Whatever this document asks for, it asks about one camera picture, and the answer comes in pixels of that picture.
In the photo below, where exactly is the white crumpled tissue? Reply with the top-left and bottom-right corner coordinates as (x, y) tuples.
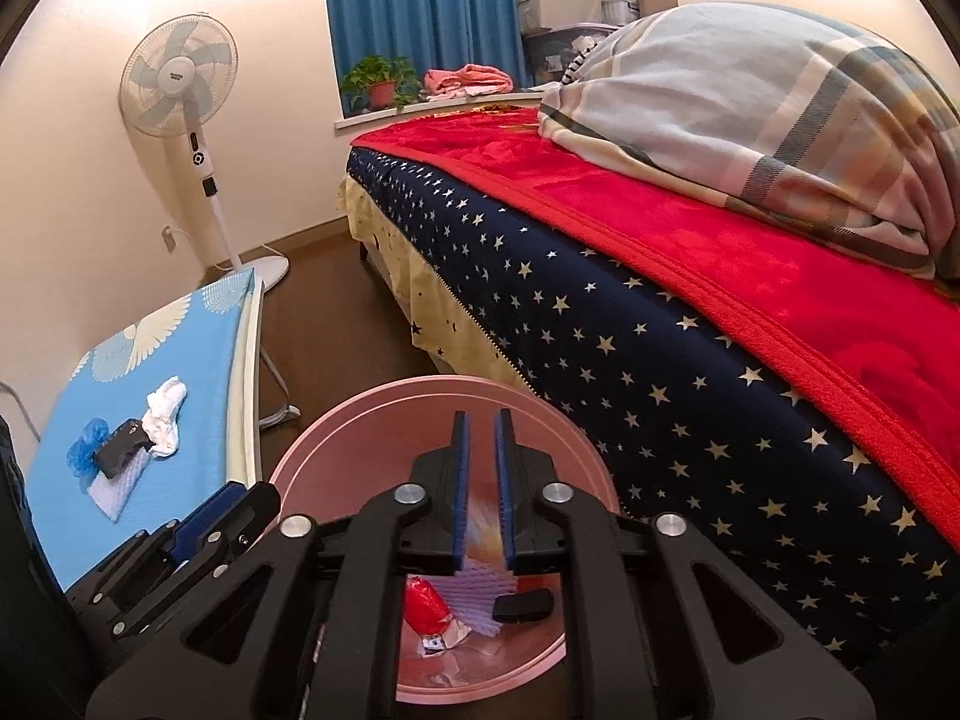
(145, 375), (188, 459)

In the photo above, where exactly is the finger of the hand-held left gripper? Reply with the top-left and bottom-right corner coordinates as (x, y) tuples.
(171, 484), (250, 563)
(180, 481), (282, 569)

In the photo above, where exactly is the black plastic bag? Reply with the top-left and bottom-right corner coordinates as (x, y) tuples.
(492, 590), (554, 626)
(94, 420), (149, 479)

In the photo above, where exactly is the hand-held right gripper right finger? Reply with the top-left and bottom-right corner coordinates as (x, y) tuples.
(493, 406), (875, 720)

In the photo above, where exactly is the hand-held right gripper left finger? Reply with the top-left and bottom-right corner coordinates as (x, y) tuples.
(86, 411), (472, 720)

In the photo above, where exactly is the bed with star print cover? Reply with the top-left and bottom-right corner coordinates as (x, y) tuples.
(334, 109), (960, 700)

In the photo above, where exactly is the plaid quilt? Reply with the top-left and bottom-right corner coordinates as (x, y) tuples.
(538, 4), (960, 280)

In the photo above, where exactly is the red fleece blanket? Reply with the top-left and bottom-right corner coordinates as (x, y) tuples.
(351, 105), (960, 512)

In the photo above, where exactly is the white standing fan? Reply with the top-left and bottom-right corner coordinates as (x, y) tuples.
(118, 11), (290, 290)

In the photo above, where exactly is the white windowsill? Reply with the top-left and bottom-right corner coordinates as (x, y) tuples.
(332, 86), (545, 138)

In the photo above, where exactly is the red plastic bag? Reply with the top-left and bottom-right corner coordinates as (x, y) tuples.
(405, 574), (455, 635)

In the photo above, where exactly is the large purple foam net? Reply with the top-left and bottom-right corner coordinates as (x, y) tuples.
(450, 553), (527, 636)

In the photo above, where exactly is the blue curtain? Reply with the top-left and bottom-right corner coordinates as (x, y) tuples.
(321, 0), (575, 96)

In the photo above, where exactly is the blue plastic bag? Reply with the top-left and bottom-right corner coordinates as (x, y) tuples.
(64, 418), (113, 478)

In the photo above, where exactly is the white folding table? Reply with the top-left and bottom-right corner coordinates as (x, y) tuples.
(225, 274), (303, 494)

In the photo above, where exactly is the clear plastic storage box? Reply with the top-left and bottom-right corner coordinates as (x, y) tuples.
(521, 21), (625, 88)

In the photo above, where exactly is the grey cardboard box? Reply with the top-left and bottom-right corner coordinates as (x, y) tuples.
(516, 0), (604, 35)

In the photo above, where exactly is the pink plastic bin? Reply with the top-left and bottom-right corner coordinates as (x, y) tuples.
(268, 377), (623, 707)

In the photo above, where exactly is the potted green plant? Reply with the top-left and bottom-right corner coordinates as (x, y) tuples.
(339, 55), (425, 116)

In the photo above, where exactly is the pink folded cloth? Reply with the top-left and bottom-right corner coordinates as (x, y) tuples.
(424, 64), (515, 99)

